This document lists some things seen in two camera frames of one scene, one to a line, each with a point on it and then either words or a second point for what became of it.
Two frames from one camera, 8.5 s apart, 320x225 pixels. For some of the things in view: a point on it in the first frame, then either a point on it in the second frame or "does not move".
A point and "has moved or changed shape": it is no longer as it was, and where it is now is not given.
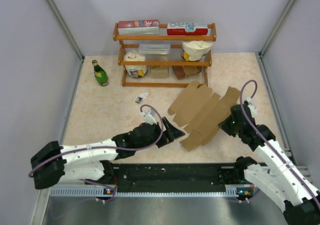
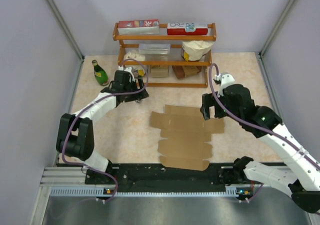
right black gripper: (224, 125) to (208, 100)
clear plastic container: (154, 48) does not move
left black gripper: (172, 133) to (139, 95)
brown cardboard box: (203, 111) has moved or changed shape
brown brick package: (182, 71) does not move
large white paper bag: (192, 50) does not move
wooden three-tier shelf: (164, 61) does not move
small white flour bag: (136, 71) does not move
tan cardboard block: (159, 71) does not move
